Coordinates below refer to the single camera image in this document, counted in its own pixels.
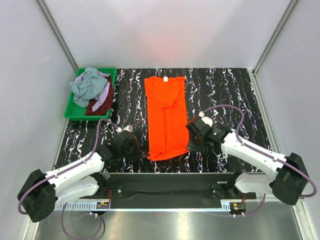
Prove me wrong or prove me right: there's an orange t shirt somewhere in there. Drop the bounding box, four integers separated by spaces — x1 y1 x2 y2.
144 76 189 161

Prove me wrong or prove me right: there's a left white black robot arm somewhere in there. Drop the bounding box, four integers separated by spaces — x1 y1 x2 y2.
17 130 149 223

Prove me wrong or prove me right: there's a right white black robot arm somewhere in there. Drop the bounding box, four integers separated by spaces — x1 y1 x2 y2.
188 128 310 206

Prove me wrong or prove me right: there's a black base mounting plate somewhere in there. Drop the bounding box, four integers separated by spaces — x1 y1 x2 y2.
78 172 260 210

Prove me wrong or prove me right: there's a dark red t shirt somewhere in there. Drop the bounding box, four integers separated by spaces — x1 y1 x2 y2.
85 76 114 116

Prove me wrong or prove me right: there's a green plastic tray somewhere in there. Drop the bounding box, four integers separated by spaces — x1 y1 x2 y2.
64 67 117 121

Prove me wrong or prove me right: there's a grey-blue t shirt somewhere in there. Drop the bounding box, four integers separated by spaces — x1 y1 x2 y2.
69 67 108 109

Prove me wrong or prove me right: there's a lilac t shirt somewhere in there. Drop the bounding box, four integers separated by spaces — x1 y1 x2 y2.
74 70 112 113

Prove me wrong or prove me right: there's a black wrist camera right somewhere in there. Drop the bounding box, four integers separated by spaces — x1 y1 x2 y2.
186 115 232 144

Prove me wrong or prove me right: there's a white slotted cable duct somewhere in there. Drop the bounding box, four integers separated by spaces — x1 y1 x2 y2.
65 200 231 213

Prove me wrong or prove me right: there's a left aluminium corner post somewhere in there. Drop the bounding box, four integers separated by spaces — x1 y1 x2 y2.
35 0 79 73

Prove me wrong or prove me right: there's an aluminium corner post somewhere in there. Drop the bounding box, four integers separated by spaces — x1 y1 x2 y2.
252 0 300 76
35 0 79 73

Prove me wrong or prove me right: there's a right aluminium corner post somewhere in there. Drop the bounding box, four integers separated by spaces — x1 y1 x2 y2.
252 0 300 76

